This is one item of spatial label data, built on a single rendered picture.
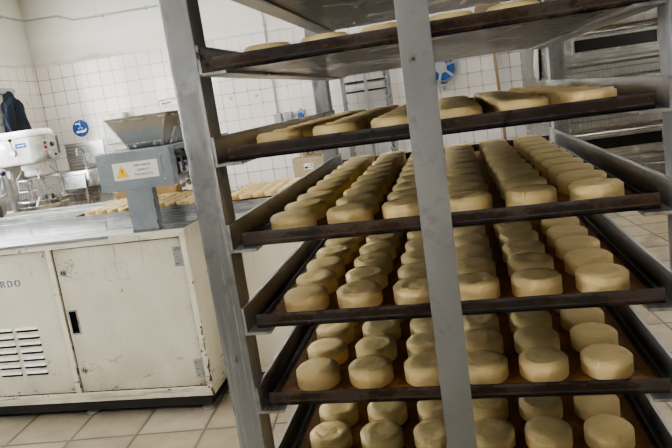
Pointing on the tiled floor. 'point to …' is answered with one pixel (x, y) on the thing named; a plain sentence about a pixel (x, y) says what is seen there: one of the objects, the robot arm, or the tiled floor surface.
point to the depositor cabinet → (108, 322)
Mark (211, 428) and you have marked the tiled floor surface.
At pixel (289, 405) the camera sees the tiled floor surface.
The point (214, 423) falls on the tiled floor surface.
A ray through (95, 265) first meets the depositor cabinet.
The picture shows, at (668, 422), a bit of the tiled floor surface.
